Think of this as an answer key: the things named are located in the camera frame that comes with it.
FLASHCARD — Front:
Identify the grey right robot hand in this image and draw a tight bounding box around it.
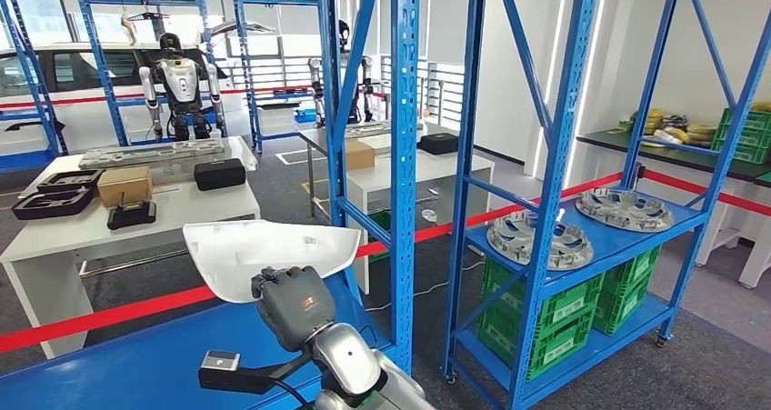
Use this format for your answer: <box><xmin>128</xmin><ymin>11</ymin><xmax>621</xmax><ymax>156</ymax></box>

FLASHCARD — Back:
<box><xmin>251</xmin><ymin>265</ymin><xmax>337</xmax><ymax>355</ymax></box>

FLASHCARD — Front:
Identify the white plastic car part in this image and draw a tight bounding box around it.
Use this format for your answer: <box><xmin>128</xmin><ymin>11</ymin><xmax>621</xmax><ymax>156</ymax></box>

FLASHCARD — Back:
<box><xmin>182</xmin><ymin>219</ymin><xmax>363</xmax><ymax>305</ymax></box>

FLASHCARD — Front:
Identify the blue steel shelf rack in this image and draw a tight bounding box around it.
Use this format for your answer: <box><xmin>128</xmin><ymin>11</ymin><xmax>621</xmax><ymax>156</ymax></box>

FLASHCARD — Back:
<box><xmin>0</xmin><ymin>0</ymin><xmax>422</xmax><ymax>410</ymax></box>
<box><xmin>441</xmin><ymin>0</ymin><xmax>771</xmax><ymax>410</ymax></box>
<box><xmin>0</xmin><ymin>0</ymin><xmax>68</xmax><ymax>174</ymax></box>
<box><xmin>233</xmin><ymin>0</ymin><xmax>326</xmax><ymax>154</ymax></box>
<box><xmin>73</xmin><ymin>0</ymin><xmax>230</xmax><ymax>147</ymax></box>

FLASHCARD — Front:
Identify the grey metal panel part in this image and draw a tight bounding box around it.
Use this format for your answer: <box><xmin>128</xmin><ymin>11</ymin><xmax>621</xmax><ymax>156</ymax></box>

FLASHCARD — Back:
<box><xmin>343</xmin><ymin>121</ymin><xmax>426</xmax><ymax>139</ymax></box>
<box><xmin>78</xmin><ymin>139</ymin><xmax>227</xmax><ymax>171</ymax></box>

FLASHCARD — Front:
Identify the black hard case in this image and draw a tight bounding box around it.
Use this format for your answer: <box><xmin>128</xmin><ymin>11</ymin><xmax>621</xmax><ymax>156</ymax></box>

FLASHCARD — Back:
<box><xmin>417</xmin><ymin>132</ymin><xmax>460</xmax><ymax>156</ymax></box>
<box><xmin>194</xmin><ymin>158</ymin><xmax>247</xmax><ymax>192</ymax></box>

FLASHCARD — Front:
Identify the cardboard box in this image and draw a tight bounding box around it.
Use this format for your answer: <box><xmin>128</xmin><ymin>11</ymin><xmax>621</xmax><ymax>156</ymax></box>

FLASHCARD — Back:
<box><xmin>97</xmin><ymin>165</ymin><xmax>155</xmax><ymax>208</ymax></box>
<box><xmin>344</xmin><ymin>139</ymin><xmax>375</xmax><ymax>171</ymax></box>

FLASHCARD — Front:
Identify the white storage box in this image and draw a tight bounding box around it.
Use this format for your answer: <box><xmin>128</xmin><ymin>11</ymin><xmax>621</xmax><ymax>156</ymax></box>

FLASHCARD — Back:
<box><xmin>255</xmin><ymin>103</ymin><xmax>299</xmax><ymax>137</ymax></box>

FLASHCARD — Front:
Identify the black remote controller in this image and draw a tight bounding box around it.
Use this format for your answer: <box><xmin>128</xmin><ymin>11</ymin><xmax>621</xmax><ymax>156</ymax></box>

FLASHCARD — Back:
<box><xmin>106</xmin><ymin>193</ymin><xmax>158</xmax><ymax>232</ymax></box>

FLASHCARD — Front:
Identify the silver black humanoid robot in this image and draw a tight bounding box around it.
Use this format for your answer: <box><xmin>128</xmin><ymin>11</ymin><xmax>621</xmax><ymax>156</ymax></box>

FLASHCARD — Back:
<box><xmin>138</xmin><ymin>32</ymin><xmax>228</xmax><ymax>142</ymax></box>
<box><xmin>308</xmin><ymin>20</ymin><xmax>375</xmax><ymax>126</ymax></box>

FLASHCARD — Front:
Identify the silver wheel hubcap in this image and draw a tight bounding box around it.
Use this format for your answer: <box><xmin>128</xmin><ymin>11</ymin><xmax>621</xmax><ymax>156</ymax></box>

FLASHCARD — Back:
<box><xmin>486</xmin><ymin>209</ymin><xmax>596</xmax><ymax>273</ymax></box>
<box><xmin>575</xmin><ymin>187</ymin><xmax>675</xmax><ymax>234</ymax></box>

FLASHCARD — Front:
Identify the black foam tray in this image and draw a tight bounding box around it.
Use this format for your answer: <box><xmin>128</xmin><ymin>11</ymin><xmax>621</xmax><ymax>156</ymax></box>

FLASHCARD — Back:
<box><xmin>10</xmin><ymin>187</ymin><xmax>95</xmax><ymax>222</ymax></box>
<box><xmin>36</xmin><ymin>169</ymin><xmax>105</xmax><ymax>195</ymax></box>

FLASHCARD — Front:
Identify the white metal railing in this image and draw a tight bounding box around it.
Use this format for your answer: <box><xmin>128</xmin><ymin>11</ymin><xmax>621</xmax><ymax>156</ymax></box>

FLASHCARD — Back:
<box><xmin>379</xmin><ymin>57</ymin><xmax>466</xmax><ymax>125</ymax></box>

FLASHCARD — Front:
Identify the grey car hood panel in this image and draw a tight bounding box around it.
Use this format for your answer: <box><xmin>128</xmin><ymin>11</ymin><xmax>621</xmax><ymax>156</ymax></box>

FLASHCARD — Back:
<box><xmin>207</xmin><ymin>21</ymin><xmax>276</xmax><ymax>38</ymax></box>

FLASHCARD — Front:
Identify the white car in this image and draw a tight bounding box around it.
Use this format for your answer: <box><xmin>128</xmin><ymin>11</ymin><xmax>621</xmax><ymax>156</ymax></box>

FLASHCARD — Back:
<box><xmin>0</xmin><ymin>41</ymin><xmax>251</xmax><ymax>155</ymax></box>

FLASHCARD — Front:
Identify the dark side table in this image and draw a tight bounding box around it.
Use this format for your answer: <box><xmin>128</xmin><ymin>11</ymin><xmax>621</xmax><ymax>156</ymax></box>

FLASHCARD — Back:
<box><xmin>576</xmin><ymin>128</ymin><xmax>771</xmax><ymax>185</ymax></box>

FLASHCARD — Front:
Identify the white side table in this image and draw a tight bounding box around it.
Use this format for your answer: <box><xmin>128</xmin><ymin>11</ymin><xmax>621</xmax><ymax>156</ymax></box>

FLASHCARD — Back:
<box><xmin>696</xmin><ymin>178</ymin><xmax>771</xmax><ymax>289</ymax></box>

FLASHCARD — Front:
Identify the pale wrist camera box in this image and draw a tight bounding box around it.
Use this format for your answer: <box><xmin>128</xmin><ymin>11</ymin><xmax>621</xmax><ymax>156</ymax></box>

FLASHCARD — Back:
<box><xmin>198</xmin><ymin>351</ymin><xmax>242</xmax><ymax>373</ymax></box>

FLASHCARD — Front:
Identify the white floor cable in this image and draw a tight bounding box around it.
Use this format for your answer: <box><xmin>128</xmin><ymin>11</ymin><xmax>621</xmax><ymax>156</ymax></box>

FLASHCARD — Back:
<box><xmin>364</xmin><ymin>261</ymin><xmax>486</xmax><ymax>314</ymax></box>

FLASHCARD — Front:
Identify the yellow coiled hoses pile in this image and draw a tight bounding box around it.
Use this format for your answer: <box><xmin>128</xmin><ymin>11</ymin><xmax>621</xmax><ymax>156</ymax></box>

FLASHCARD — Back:
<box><xmin>629</xmin><ymin>108</ymin><xmax>718</xmax><ymax>149</ymax></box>

